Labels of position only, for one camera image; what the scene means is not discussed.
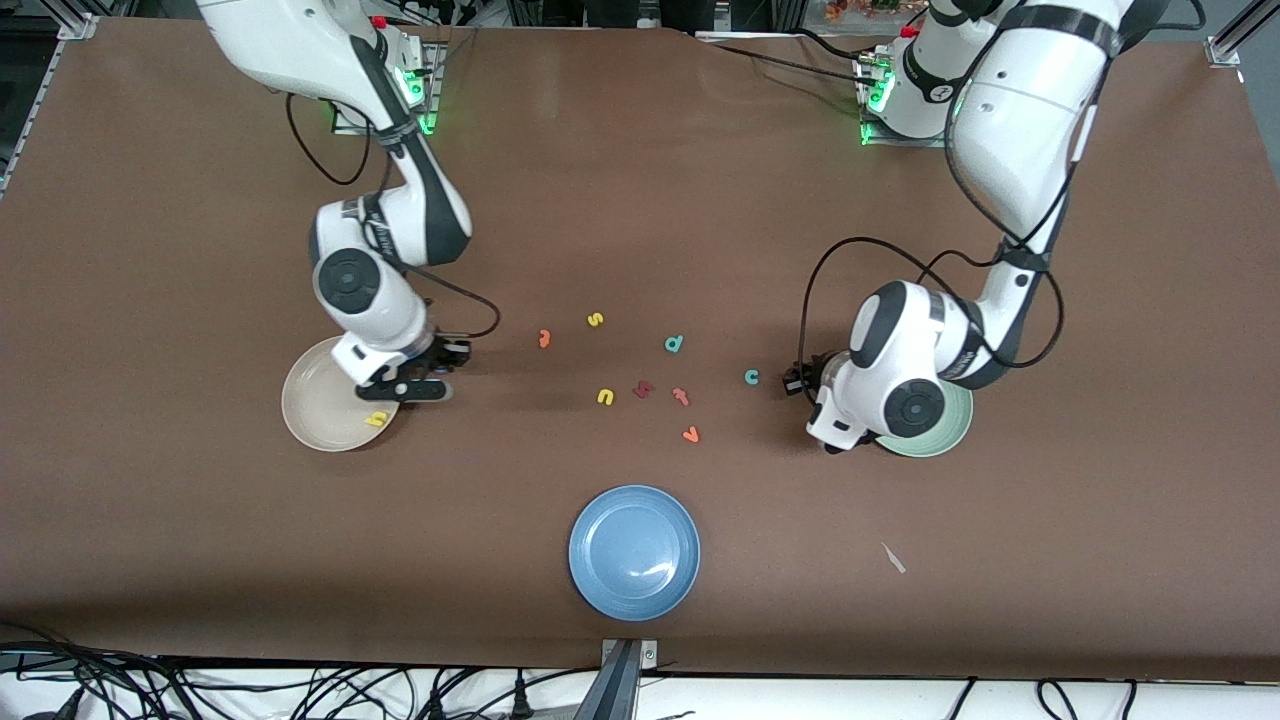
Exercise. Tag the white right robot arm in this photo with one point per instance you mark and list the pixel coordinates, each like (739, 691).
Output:
(300, 40)

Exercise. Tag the aluminium frame rail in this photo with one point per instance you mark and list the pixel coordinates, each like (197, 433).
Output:
(40, 100)
(1225, 50)

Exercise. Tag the black metal frame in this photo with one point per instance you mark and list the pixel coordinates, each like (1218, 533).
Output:
(560, 10)

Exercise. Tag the brown table cover sheet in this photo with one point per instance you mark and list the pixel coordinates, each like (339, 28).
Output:
(640, 200)

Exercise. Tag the black power plug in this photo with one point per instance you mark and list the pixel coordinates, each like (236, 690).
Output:
(521, 700)
(437, 708)

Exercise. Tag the green round plate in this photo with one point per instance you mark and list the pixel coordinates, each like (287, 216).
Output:
(955, 425)

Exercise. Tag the blue round plate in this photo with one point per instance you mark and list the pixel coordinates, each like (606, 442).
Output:
(634, 552)

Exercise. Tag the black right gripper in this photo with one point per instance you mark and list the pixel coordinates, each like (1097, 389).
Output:
(441, 352)

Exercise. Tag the yellow letter h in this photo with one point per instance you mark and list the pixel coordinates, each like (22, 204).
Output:
(377, 419)

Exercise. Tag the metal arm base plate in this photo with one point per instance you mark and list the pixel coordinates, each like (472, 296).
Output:
(345, 129)
(880, 140)

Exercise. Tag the small white paper scrap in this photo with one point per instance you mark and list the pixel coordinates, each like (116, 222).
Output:
(893, 558)

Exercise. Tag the grey metal camera mount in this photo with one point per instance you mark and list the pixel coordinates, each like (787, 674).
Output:
(620, 690)

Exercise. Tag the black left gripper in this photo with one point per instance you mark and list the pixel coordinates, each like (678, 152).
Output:
(818, 376)

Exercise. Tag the orange decoration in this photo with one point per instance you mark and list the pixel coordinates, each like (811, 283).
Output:
(850, 10)

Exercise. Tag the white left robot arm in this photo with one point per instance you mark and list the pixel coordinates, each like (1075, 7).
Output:
(1020, 120)

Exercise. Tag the beige round plate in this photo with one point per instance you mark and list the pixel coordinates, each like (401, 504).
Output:
(320, 400)

